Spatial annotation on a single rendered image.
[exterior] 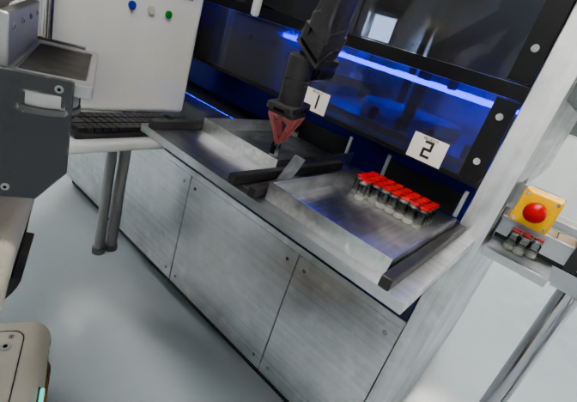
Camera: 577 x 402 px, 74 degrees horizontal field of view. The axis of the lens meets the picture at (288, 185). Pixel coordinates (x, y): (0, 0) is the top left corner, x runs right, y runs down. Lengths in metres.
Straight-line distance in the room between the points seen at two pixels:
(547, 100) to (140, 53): 1.05
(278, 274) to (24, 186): 0.85
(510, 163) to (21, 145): 0.84
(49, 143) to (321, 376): 1.01
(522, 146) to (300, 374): 0.92
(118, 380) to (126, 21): 1.11
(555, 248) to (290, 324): 0.75
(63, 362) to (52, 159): 1.07
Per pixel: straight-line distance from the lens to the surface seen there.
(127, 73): 1.27
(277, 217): 0.66
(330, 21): 0.75
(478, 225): 0.94
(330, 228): 0.64
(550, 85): 0.90
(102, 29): 1.21
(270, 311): 1.33
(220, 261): 1.44
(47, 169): 0.57
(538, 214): 0.88
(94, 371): 1.52
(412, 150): 0.96
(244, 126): 1.10
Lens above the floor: 1.17
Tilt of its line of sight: 21 degrees down
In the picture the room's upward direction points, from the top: 18 degrees clockwise
